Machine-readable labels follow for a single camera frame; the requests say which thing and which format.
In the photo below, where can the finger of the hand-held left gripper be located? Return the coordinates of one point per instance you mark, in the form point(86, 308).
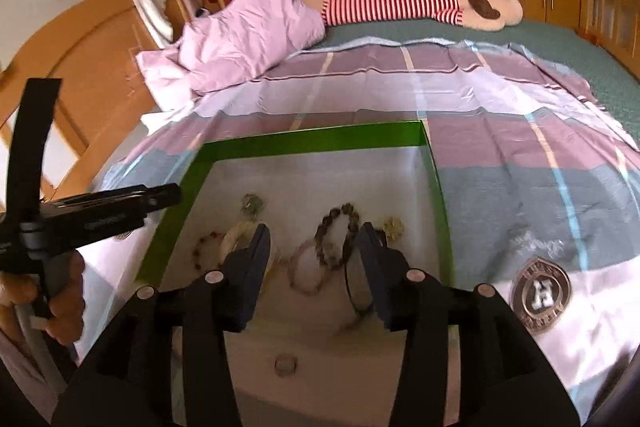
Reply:
point(125, 207)

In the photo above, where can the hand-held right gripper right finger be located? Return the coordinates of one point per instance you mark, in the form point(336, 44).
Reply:
point(377, 282)

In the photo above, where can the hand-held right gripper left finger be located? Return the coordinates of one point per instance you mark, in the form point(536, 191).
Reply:
point(247, 277)

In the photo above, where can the pale flower pendant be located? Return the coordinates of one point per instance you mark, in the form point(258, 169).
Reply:
point(395, 227)

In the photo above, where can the green stone charm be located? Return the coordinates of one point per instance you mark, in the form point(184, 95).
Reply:
point(252, 204)

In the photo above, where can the green cardboard box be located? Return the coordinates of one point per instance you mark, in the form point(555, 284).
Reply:
point(300, 187)

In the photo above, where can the person's left forearm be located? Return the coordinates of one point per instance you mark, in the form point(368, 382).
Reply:
point(20, 367)

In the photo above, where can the person's left hand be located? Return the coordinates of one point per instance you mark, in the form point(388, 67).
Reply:
point(67, 312)

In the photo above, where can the wooden headboard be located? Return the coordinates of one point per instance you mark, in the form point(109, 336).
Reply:
point(85, 57)

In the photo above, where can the plaid bedsheet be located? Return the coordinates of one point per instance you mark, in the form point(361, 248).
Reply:
point(500, 167)

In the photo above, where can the white garment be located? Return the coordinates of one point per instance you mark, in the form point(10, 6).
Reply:
point(152, 7)

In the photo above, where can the pink quilt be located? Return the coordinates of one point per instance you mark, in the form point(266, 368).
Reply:
point(250, 37)

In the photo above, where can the striped plush toy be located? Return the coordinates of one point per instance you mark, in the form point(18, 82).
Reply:
point(390, 2)

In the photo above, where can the green bed mat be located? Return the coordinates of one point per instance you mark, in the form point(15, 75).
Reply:
point(575, 57)

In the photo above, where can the wooden footboard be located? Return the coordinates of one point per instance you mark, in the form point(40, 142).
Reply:
point(615, 17)

